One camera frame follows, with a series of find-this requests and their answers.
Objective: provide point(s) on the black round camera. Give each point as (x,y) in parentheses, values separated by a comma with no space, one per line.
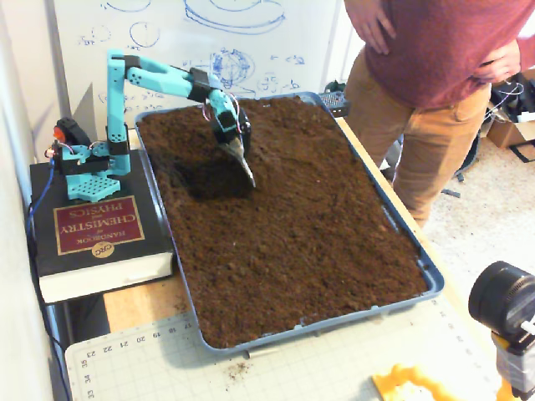
(499,298)

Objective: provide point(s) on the black tangled equipment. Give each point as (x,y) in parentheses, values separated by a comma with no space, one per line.
(507,98)

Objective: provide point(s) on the yellow plastic frame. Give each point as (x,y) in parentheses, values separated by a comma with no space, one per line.
(401,374)

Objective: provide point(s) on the black perforated device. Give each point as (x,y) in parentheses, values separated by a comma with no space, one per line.
(334,102)

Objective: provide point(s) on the whiteboard with blue sketches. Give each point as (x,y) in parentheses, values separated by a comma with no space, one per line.
(188,42)

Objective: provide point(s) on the person's left forearm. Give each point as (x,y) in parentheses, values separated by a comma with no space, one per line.
(527,52)

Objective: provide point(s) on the brown soil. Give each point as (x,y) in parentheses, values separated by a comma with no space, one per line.
(292,234)

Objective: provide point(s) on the small black floor scrap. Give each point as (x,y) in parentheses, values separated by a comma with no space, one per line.
(449,192)

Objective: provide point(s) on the cardboard box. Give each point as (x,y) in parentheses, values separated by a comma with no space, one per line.
(507,131)

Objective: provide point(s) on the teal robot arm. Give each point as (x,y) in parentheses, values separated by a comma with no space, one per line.
(115,104)

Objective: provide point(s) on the black chemistry handbook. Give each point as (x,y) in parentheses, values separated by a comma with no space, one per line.
(104,225)

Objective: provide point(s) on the person's right hand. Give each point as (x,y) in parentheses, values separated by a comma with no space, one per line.
(374,27)

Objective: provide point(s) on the grey gridded cutting mat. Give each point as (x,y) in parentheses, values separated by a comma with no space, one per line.
(292,372)

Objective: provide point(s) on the yellow grey camera stand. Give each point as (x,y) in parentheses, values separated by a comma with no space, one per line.
(516,367)

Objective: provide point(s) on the person in red sweater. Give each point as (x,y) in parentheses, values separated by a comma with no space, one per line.
(439,50)

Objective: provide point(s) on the person's left hand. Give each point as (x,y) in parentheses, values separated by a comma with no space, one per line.
(501,64)

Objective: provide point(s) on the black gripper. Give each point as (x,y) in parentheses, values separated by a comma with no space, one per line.
(236,144)

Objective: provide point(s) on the blue plastic tray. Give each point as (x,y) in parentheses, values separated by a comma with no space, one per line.
(436,286)

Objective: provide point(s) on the silver metal rod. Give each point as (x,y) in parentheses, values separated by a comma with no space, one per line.
(261,353)

